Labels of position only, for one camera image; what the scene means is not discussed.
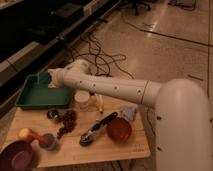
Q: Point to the green plastic tray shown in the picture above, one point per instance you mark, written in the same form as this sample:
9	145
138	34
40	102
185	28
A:
40	96

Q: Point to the black ice cream scoop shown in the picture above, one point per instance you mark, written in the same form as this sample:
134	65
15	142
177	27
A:
88	137

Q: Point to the dark shelf unit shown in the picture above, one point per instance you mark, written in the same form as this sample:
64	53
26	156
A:
31	30

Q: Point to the white round jar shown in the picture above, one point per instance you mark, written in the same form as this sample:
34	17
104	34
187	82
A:
82	98

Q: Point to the brown grape bunch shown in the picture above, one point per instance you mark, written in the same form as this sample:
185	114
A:
69	123

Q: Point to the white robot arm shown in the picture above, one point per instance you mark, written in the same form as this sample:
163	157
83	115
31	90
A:
184	133

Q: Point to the small dark metal cup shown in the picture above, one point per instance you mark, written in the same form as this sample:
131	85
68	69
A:
53	115

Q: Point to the orange bowl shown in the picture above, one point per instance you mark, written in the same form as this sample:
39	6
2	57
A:
119	130

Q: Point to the small grey cup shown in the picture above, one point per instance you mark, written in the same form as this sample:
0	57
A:
50	142

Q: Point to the yellow handled brush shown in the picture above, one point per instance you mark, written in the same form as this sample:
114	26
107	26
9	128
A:
98	101

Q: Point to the wooden board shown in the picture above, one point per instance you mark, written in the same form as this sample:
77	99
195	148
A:
69	151

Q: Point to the teal sponge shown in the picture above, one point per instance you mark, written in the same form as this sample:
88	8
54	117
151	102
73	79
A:
43	78

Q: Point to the office chair base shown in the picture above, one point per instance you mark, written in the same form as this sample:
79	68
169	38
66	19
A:
135	4

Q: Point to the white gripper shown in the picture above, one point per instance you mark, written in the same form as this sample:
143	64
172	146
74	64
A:
54	83

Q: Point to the grey crumpled cloth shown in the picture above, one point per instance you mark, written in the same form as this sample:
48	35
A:
129	113

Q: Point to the purple bowl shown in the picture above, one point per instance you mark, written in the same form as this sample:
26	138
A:
16	156

